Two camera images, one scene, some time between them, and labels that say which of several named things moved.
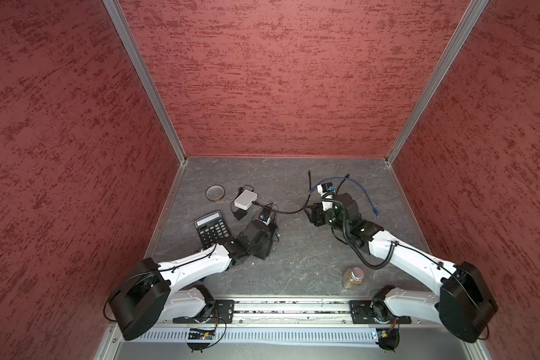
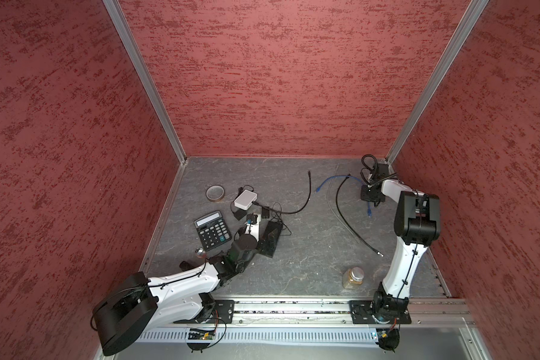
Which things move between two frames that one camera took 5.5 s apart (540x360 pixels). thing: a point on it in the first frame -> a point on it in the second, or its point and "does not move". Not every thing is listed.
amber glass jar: (353, 277) does not move
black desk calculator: (211, 229) does not move
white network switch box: (245, 199) does not move
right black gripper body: (324, 217) -> (368, 193)
